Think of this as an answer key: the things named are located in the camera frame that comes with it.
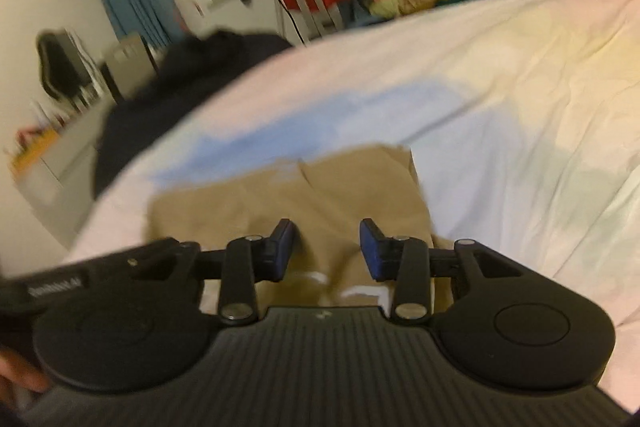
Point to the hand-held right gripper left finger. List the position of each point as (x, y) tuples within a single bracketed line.
[(283, 252)]

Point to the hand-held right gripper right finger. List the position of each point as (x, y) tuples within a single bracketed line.
[(370, 252)]

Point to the tan t-shirt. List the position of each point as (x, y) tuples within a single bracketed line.
[(340, 192)]

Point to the person's left hand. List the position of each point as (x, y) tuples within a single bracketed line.
[(20, 372)]

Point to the orange box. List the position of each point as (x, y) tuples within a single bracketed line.
[(35, 149)]

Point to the dark navy jacket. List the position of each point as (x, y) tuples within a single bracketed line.
[(165, 107)]

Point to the white bed blanket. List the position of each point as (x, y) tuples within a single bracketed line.
[(500, 107)]

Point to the black office chair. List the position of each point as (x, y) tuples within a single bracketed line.
[(62, 67)]

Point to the grey box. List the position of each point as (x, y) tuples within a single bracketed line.
[(127, 64)]

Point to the yellow-green garment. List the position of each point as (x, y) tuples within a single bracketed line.
[(382, 9)]

